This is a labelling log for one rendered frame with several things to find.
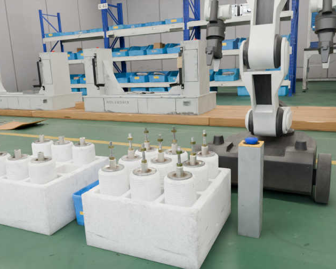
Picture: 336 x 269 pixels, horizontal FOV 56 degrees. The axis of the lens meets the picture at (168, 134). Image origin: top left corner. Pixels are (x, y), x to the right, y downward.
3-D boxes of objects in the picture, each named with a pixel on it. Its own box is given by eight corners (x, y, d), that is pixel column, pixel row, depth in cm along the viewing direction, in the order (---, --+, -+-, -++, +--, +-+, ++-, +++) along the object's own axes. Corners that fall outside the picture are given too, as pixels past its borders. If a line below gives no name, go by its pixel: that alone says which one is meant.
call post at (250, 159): (241, 224, 113) (242, 140, 106) (262, 228, 110) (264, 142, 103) (237, 235, 106) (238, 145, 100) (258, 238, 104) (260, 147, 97)
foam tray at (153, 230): (143, 198, 139) (141, 159, 135) (231, 212, 123) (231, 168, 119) (86, 245, 104) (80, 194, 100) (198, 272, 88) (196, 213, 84)
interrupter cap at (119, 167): (125, 171, 100) (124, 169, 99) (100, 173, 98) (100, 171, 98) (124, 164, 107) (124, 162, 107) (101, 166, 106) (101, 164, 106)
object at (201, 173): (214, 213, 108) (214, 162, 104) (198, 224, 101) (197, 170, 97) (191, 206, 114) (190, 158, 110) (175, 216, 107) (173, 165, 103)
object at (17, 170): (25, 195, 131) (19, 153, 127) (43, 198, 127) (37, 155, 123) (6, 204, 122) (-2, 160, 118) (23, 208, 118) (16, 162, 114)
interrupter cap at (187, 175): (179, 183, 88) (179, 181, 88) (161, 176, 93) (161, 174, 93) (198, 176, 93) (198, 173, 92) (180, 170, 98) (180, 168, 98)
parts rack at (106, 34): (67, 93, 812) (58, 13, 771) (296, 92, 563) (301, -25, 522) (47, 95, 757) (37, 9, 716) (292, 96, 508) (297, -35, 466)
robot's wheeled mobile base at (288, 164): (233, 150, 201) (233, 97, 194) (324, 157, 178) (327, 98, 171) (196, 184, 146) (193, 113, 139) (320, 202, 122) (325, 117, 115)
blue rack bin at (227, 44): (221, 51, 599) (221, 40, 595) (240, 50, 582) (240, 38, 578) (212, 50, 556) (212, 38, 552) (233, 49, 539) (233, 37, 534)
